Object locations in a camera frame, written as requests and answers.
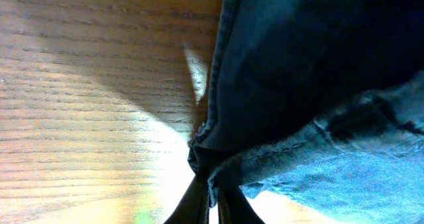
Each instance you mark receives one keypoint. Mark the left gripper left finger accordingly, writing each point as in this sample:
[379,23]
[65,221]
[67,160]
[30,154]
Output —
[194,205]

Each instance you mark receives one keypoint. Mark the blue denim shorts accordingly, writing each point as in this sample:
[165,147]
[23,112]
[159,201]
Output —
[320,101]

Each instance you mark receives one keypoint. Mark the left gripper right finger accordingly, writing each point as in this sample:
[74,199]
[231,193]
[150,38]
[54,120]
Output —
[234,208]

